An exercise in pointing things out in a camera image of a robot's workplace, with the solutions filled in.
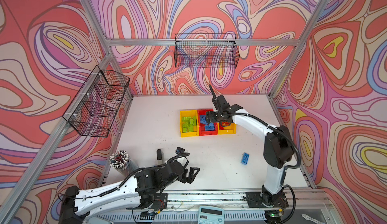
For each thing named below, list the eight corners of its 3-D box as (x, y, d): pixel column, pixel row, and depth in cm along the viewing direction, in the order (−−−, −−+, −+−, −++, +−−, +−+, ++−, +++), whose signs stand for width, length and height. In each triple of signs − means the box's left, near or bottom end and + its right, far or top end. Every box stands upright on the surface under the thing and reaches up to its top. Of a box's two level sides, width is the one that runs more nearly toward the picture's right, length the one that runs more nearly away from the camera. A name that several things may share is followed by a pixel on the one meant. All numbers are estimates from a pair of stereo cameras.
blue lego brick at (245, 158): (240, 162, 88) (241, 160, 86) (242, 153, 92) (243, 151, 90) (246, 165, 87) (248, 163, 85) (248, 156, 91) (249, 154, 89)
